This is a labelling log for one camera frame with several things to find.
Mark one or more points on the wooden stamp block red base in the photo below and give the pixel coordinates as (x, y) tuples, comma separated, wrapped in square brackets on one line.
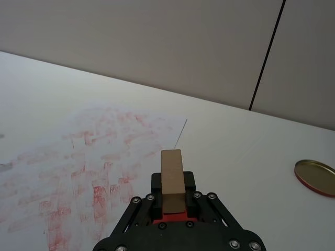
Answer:
[(171, 170)]

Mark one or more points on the round gold metal lid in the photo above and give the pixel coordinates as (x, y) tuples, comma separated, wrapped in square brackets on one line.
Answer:
[(316, 177)]

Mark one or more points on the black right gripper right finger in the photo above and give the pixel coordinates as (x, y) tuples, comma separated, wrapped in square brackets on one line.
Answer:
[(209, 206)]

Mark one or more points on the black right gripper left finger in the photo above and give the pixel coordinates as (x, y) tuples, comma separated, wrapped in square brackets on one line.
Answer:
[(138, 209)]

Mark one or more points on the white paper with red prints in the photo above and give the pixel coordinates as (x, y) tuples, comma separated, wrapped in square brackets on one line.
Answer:
[(78, 157)]

